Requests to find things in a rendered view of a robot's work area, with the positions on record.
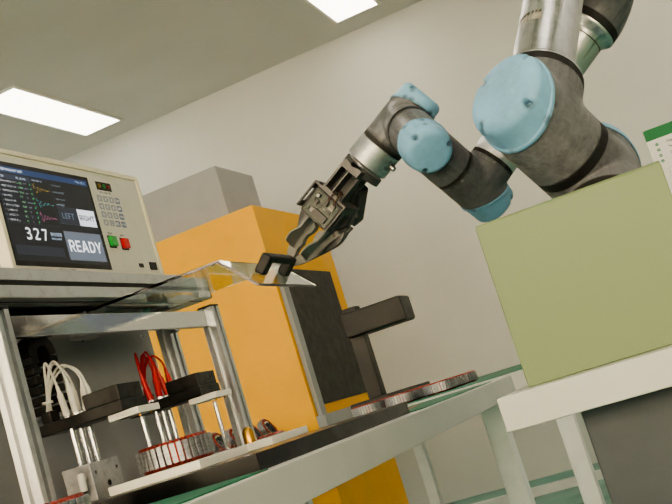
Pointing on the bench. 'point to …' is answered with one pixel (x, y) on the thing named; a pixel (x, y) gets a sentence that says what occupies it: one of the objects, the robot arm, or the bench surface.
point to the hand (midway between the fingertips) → (295, 259)
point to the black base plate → (286, 450)
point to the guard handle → (275, 262)
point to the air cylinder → (107, 474)
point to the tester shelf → (71, 290)
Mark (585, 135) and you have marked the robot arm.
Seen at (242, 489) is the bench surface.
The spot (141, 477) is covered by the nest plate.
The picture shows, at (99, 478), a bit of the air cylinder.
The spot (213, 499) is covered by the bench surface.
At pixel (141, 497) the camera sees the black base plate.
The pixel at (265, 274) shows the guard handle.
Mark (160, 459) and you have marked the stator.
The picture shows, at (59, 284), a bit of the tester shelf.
